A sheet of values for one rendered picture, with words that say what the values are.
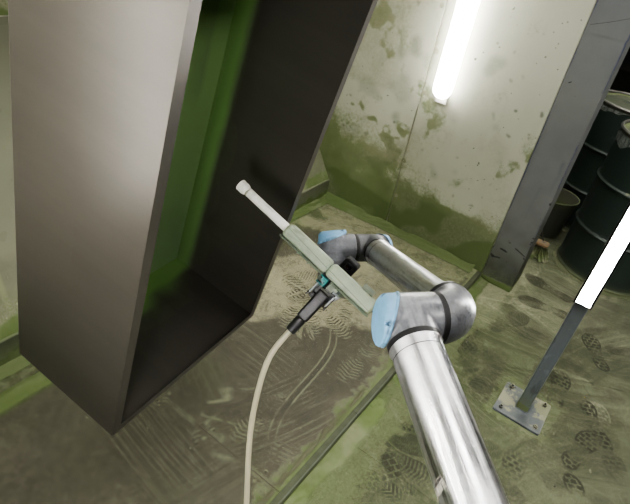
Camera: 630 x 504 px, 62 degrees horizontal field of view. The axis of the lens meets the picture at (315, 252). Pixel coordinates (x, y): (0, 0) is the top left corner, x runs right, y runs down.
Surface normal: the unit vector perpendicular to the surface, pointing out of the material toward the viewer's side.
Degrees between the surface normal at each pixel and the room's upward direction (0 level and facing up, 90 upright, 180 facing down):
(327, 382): 0
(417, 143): 90
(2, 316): 57
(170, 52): 90
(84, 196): 90
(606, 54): 90
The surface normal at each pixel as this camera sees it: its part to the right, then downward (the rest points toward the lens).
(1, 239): 0.75, -0.07
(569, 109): -0.58, 0.38
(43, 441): 0.16, -0.81
